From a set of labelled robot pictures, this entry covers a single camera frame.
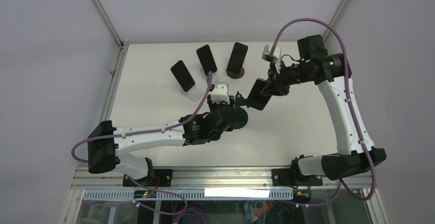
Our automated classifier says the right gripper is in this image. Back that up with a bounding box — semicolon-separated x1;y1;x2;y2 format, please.
261;59;313;96

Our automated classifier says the black phone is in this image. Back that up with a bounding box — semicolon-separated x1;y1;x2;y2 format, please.
246;78;271;111
170;60;195;92
226;42;248;74
196;45;218;75

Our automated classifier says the white folding phone stand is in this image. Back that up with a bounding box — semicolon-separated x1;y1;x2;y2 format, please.
205;72;220;85

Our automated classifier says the black tall clamp stand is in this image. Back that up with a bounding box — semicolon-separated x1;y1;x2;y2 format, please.
232;91;249;130

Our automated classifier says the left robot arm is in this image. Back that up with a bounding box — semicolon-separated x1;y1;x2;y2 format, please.
87;95;247;186

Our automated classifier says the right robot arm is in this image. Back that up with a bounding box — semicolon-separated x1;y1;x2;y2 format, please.
260;35;387;186

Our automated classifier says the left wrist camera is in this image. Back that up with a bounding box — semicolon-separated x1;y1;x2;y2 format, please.
209;82;230;104

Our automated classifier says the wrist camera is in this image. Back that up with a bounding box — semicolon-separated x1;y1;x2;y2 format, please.
262;45;282;74
209;82;230;104

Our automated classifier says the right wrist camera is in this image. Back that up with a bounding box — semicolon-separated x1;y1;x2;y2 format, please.
262;45;282;74

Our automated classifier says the aluminium frame rail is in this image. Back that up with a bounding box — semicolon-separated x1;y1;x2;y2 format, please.
70;166;377;190

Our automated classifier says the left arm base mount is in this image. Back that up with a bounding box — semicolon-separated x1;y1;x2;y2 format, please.
135;168;173;188

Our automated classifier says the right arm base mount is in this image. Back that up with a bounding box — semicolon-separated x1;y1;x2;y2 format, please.
271;168;323;189

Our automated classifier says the white slotted cable duct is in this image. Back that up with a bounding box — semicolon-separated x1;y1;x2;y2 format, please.
83;188;293;201

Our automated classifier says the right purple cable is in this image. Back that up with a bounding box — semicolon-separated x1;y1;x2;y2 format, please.
270;18;378;208

